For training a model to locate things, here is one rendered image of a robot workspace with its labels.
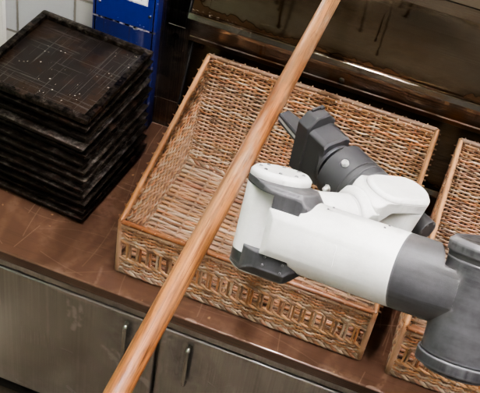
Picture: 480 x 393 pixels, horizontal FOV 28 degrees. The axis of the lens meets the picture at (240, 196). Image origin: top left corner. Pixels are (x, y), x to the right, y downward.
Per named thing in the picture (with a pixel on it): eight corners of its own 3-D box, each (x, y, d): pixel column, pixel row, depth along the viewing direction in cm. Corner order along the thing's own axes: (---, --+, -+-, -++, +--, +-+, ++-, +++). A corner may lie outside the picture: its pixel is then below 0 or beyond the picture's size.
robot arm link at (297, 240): (203, 267, 119) (374, 331, 110) (227, 165, 116) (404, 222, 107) (245, 255, 129) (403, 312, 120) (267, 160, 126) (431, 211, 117)
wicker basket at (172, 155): (193, 139, 242) (206, 47, 223) (412, 214, 233) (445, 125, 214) (109, 271, 207) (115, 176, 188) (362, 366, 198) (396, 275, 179)
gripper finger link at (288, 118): (291, 112, 156) (315, 135, 152) (275, 118, 154) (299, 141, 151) (292, 104, 154) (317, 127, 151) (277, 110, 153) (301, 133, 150)
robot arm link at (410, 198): (383, 223, 146) (318, 219, 138) (414, 175, 142) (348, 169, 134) (408, 251, 142) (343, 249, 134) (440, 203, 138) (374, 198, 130)
